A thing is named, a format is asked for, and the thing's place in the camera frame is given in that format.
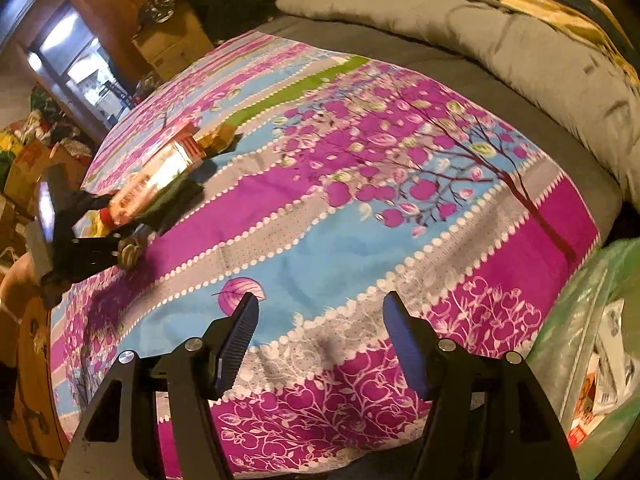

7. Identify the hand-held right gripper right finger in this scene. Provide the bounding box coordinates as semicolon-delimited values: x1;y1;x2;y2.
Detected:
381;290;584;480

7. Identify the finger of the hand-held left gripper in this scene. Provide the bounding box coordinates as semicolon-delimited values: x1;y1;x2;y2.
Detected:
74;236;147;277
69;192;114;222

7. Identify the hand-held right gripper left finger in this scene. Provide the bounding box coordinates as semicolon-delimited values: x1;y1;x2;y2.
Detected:
59;291;261;480

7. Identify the clear bottle with red cap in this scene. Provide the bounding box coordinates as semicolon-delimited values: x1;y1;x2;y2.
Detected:
97;139;207;229

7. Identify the green plastic bag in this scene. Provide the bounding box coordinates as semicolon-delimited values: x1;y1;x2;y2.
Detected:
524;239;640;472

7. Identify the orange white carton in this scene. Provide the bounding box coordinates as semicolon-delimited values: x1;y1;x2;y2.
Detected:
569;370;603;447

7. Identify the white plastic wrapper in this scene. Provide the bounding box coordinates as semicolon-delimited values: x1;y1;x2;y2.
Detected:
595;300;632;411

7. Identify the large printed cardboard box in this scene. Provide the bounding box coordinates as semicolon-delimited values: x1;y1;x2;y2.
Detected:
4;139;97;207

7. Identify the dark wrapper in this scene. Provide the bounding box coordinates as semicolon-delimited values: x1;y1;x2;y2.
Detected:
144;159;213;235

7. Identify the yellow green bag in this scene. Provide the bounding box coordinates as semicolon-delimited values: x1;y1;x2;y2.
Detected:
0;129;32;172

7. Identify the floral striped bed sheet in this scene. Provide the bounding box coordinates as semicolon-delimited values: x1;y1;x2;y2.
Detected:
50;29;602;480

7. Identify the pink red box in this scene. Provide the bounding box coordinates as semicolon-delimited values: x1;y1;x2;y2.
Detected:
169;122;201;147

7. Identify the dark patterned bag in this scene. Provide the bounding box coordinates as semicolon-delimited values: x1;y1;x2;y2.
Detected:
134;72;164;99

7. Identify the wooden chest of drawers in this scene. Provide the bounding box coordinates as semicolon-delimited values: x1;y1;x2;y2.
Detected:
12;294;72;462

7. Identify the gold crinkled wrapper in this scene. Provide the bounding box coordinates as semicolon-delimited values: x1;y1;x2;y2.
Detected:
199;122;239;157

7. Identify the wooden wardrobe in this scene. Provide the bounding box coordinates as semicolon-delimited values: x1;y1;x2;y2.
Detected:
59;0;202;87

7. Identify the crumpled silver foil bag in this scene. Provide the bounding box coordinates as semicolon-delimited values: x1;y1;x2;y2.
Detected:
137;0;182;27

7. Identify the black clothes pile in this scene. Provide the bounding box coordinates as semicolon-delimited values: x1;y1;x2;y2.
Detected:
187;0;302;45

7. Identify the grey quilt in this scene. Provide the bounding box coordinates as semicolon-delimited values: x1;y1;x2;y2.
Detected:
275;0;640;207

